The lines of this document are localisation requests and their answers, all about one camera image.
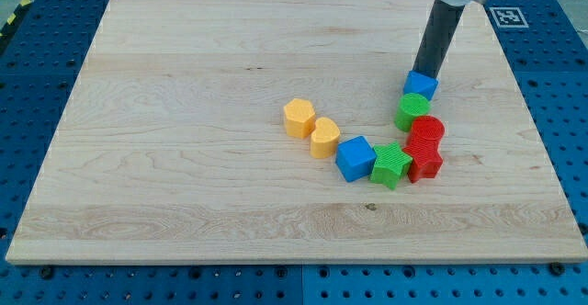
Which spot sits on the green star block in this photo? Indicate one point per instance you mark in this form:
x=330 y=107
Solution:
x=391 y=165

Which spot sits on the light wooden board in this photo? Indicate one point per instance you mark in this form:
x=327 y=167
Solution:
x=171 y=149

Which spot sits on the white fiducial marker tag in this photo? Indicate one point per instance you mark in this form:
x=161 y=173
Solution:
x=508 y=17

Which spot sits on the blue cube block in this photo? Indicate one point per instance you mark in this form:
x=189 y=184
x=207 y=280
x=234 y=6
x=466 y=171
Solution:
x=355 y=158

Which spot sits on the red star block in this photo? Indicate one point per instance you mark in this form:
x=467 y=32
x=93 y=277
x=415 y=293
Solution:
x=427 y=160

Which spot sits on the yellow hexagon block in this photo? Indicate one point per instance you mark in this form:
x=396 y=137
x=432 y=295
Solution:
x=299 y=118

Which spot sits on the green cylinder block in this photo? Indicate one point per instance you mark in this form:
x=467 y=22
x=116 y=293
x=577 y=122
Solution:
x=411 y=106

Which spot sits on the red cylinder block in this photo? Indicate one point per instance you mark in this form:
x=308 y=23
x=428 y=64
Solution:
x=426 y=130

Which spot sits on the black cylindrical robot arm stick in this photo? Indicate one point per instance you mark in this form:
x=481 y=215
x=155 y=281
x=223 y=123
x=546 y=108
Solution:
x=438 y=34

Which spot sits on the yellow heart block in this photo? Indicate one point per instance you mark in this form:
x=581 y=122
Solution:
x=324 y=138

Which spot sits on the blue triangle block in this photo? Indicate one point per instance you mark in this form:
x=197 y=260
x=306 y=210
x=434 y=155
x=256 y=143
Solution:
x=417 y=83

